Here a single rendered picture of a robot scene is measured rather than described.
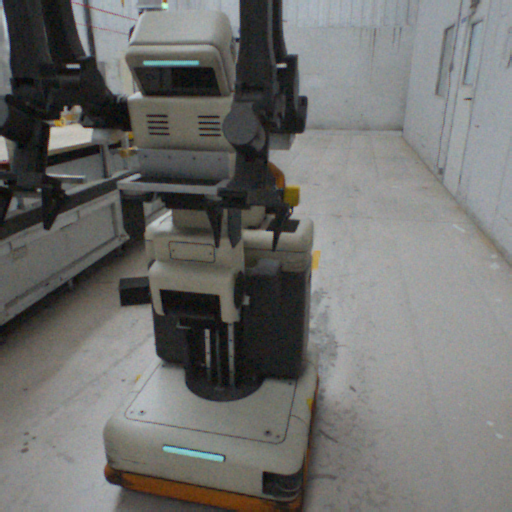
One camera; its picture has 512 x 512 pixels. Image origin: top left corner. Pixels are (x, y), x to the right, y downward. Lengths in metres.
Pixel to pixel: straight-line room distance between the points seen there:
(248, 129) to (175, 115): 0.40
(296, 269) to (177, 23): 0.75
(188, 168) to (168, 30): 0.28
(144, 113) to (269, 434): 0.94
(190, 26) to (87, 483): 1.42
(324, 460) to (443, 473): 0.40
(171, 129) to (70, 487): 1.22
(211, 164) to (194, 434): 0.80
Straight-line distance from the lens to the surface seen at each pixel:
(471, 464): 1.88
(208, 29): 1.01
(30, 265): 2.76
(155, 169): 1.09
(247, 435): 1.41
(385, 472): 1.76
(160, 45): 1.02
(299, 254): 1.35
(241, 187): 0.74
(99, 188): 2.75
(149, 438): 1.46
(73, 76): 1.06
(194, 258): 1.15
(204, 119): 1.04
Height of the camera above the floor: 1.25
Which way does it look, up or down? 21 degrees down
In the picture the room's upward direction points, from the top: straight up
